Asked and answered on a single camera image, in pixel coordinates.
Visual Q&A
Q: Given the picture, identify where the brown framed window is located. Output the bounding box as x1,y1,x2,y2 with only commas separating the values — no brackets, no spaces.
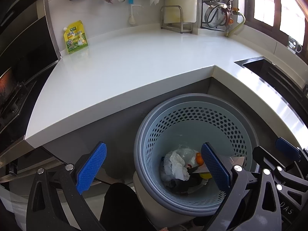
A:
245,0,308,53

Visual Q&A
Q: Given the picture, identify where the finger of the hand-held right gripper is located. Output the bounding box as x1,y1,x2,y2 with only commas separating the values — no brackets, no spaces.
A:
275,137,308,171
252,146,289,181

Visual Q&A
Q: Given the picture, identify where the steel sink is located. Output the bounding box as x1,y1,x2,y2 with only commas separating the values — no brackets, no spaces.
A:
234,56,308,135

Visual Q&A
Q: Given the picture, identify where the clear pink packet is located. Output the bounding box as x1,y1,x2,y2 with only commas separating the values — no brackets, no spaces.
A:
192,154,246,174

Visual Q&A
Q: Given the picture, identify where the metal pot lid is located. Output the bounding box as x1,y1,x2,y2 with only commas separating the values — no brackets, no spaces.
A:
204,2,229,28

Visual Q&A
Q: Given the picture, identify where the black wok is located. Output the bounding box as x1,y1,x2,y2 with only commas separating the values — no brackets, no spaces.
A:
0,67,18,106

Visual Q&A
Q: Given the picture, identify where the white bottle brush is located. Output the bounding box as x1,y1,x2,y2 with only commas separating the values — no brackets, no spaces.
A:
127,0,140,25

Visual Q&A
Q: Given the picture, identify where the metal cutting board rack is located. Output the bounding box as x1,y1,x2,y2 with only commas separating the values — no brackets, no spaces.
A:
160,5,193,33

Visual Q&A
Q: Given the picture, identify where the yellow gas hose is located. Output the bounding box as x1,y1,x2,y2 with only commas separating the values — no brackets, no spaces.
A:
225,12,246,38

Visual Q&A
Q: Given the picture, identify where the black gas stove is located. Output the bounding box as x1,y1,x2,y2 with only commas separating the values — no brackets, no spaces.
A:
0,80,36,135

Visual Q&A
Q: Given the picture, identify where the white paper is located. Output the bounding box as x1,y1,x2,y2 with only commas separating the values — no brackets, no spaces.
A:
168,153,190,181

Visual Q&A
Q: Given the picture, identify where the glass mug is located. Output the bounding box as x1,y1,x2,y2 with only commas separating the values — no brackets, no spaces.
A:
287,36,303,54

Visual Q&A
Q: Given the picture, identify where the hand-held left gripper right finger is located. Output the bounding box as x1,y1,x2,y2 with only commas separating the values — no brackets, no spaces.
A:
201,142,282,231

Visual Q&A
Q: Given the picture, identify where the person's leg in black pants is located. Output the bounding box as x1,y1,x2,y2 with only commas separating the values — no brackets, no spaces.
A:
99,182,159,231

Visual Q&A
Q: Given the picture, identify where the blue-grey perforated bin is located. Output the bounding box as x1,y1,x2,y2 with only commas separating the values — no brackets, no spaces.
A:
134,93,260,217

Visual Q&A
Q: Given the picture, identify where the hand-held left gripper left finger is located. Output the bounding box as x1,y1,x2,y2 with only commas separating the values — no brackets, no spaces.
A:
26,141,107,231

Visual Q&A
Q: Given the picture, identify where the dark cloth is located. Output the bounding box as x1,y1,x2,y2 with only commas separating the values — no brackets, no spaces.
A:
168,171,205,195

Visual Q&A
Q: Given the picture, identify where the black range hood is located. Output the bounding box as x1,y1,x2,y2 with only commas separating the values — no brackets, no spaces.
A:
0,0,60,82

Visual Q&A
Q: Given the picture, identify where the yellow seasoning pouch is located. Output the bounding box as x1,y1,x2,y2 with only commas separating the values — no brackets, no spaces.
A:
63,20,89,54

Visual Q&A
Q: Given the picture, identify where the white cutting board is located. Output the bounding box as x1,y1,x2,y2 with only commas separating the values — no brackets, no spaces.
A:
165,0,199,23

